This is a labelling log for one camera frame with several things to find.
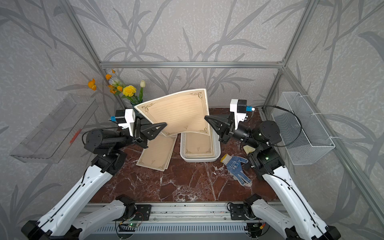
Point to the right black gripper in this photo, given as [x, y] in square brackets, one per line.
[216, 121]

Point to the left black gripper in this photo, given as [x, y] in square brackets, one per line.
[144, 130]

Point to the white plastic storage box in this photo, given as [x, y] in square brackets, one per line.
[217, 148]

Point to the beige stationery sheet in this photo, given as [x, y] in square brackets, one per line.
[184, 112]
[158, 154]

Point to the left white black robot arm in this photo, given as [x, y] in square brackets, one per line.
[62, 222]

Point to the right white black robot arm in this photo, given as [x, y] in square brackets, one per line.
[301, 222]

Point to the beige stationery paper stack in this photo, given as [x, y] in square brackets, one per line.
[198, 145]

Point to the black yellow work glove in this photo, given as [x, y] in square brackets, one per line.
[248, 149]

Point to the blue dotted work glove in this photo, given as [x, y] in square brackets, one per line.
[234, 167]

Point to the yellow orange flower bouquet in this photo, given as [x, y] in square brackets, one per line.
[118, 88]

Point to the red pen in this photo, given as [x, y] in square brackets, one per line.
[75, 136]

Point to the left circuit board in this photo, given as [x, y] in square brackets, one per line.
[126, 227]

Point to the circuit board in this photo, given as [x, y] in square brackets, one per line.
[126, 227]
[254, 228]

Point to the right circuit board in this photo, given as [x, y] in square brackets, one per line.
[254, 228]

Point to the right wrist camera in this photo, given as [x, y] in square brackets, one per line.
[240, 109]

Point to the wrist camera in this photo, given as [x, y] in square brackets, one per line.
[240, 109]
[125, 119]

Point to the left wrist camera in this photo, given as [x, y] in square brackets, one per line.
[125, 119]

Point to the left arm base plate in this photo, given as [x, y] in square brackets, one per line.
[136, 213]

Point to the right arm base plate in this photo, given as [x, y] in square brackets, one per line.
[239, 212]

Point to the white wire mesh basket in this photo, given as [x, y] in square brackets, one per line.
[303, 135]

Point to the clear plastic wall shelf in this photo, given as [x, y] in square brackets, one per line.
[50, 140]

